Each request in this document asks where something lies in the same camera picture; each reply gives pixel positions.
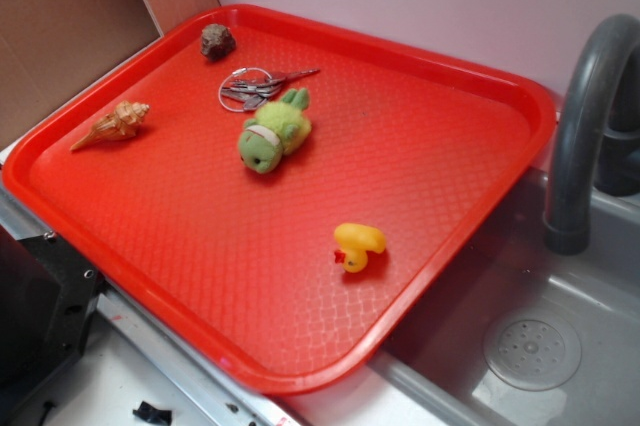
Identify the brown rough rock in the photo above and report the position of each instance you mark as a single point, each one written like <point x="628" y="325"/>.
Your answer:
<point x="217" y="42"/>

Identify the red plastic tray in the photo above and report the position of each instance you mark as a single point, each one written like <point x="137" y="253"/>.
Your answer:
<point x="241" y="265"/>

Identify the yellow rubber duck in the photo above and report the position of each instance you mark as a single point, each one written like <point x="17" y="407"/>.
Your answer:
<point x="354" y="244"/>

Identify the green plush frog toy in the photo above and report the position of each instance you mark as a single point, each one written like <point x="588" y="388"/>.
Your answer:
<point x="278" y="129"/>

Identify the orange conch seashell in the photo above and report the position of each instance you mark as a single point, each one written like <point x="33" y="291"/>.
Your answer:
<point x="121" y="124"/>

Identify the grey plastic sink basin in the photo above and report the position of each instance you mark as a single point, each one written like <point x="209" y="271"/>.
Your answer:
<point x="431" y="370"/>

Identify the round grey sink drain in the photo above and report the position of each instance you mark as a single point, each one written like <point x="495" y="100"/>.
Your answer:
<point x="532" y="349"/>

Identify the black tape scrap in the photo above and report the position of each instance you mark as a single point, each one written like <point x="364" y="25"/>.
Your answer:
<point x="153" y="415"/>

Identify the grey toy faucet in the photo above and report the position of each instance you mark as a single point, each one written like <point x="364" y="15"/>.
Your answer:
<point x="597" y="140"/>

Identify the brown cardboard panel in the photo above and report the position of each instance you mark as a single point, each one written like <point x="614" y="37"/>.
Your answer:
<point x="51" y="50"/>

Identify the silver keys on ring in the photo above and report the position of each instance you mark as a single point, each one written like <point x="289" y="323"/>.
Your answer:
<point x="248" y="88"/>

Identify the black metal bracket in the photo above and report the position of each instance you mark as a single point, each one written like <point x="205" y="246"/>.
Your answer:
<point x="48" y="292"/>

